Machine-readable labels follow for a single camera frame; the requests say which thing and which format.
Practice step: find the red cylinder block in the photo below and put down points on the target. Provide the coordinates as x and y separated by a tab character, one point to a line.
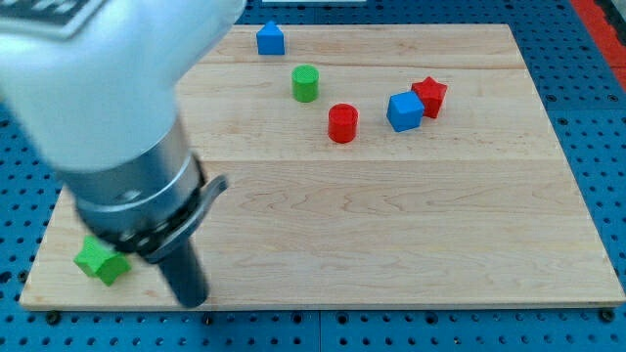
342	123

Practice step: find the green cylinder block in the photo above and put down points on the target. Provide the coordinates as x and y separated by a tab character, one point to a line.
305	83

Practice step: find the light wooden board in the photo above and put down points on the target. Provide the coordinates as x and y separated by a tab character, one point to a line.
476	209

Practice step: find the red star block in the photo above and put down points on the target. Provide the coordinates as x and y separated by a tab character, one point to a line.
432	94

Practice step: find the green star block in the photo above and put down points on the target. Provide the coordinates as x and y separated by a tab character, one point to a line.
99	261

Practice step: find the blue pentagon house block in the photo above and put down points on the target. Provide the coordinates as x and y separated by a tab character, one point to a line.
270	40

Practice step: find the red strip at corner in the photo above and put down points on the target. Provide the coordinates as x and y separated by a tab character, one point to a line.
606	25

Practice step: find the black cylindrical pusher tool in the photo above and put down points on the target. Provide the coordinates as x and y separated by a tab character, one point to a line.
182	269

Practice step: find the blue cube block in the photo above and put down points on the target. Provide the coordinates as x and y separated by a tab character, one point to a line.
405	111

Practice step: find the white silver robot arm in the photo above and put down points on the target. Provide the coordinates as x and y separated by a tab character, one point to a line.
93	85

